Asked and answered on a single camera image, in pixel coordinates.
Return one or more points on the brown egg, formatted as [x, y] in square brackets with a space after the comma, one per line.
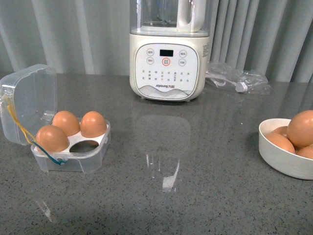
[282, 130]
[67, 121]
[306, 152]
[52, 139]
[93, 125]
[281, 142]
[300, 129]

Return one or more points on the brown egg in bowl back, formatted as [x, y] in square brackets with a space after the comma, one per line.
[282, 130]

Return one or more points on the clear plastic egg box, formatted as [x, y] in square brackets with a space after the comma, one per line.
[28, 101]

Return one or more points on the cream Joyoung blender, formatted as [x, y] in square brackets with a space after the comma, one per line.
[169, 48]

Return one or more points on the clear plastic bag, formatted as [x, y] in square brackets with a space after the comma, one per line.
[223, 76]

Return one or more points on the white round bowl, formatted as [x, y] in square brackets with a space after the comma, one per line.
[281, 160]

